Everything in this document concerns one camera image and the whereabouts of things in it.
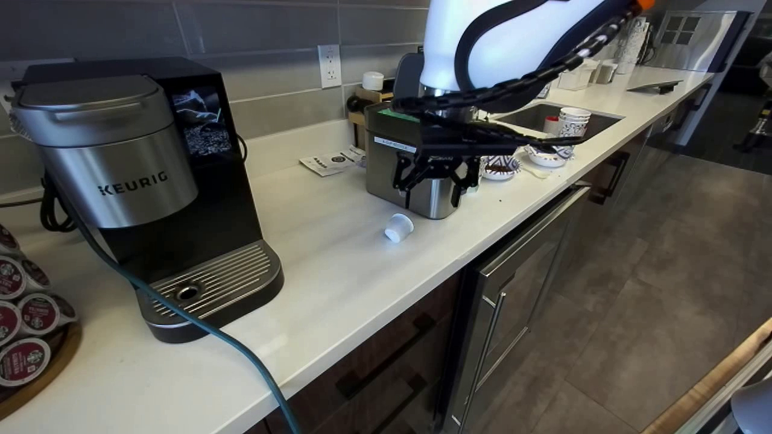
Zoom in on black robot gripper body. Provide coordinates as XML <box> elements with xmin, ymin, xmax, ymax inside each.
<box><xmin>393</xmin><ymin>124</ymin><xmax>524</xmax><ymax>169</ymax></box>

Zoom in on silver steel bin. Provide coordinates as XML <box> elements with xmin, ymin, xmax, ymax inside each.
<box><xmin>364</xmin><ymin>105</ymin><xmax>480</xmax><ymax>219</ymax></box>

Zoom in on white coffee pod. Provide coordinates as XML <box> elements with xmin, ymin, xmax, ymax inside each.
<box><xmin>383</xmin><ymin>212</ymin><xmax>416</xmax><ymax>243</ymax></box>

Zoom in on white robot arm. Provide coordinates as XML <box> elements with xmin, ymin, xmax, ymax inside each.
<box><xmin>390</xmin><ymin>0</ymin><xmax>657</xmax><ymax>208</ymax></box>

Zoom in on patterned plate with coffee grounds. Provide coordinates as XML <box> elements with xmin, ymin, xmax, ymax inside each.
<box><xmin>480</xmin><ymin>155</ymin><xmax>519</xmax><ymax>184</ymax></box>

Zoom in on black silver Keurig coffee maker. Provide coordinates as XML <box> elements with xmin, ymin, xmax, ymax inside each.
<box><xmin>13</xmin><ymin>58</ymin><xmax>283</xmax><ymax>343</ymax></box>

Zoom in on coffee pod carousel rack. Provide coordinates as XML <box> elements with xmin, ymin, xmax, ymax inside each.
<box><xmin>0</xmin><ymin>227</ymin><xmax>79</xmax><ymax>417</ymax></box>

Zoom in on sugar packets on counter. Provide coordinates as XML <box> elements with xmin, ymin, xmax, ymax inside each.
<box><xmin>299</xmin><ymin>147</ymin><xmax>364</xmax><ymax>180</ymax></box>

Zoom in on wooden condiment organizer box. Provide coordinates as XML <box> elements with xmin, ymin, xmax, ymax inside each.
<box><xmin>345</xmin><ymin>81</ymin><xmax>393</xmax><ymax>151</ymax></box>

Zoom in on blue patterned paper plate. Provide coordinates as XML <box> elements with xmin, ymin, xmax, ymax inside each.
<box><xmin>526</xmin><ymin>147</ymin><xmax>569</xmax><ymax>169</ymax></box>

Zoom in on stainless dishwasher front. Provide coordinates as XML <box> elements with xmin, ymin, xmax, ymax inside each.
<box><xmin>439</xmin><ymin>187</ymin><xmax>589</xmax><ymax>434</ymax></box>

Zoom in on dark cabinet drawers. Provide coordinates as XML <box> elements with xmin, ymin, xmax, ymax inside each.
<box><xmin>289</xmin><ymin>277</ymin><xmax>459</xmax><ymax>434</ymax></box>

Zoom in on white wall power outlet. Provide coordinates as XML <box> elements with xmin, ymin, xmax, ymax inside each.
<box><xmin>319</xmin><ymin>47</ymin><xmax>342</xmax><ymax>87</ymax></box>

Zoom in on teal power cable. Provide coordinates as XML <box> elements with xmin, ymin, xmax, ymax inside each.
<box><xmin>39</xmin><ymin>172</ymin><xmax>305</xmax><ymax>434</ymax></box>

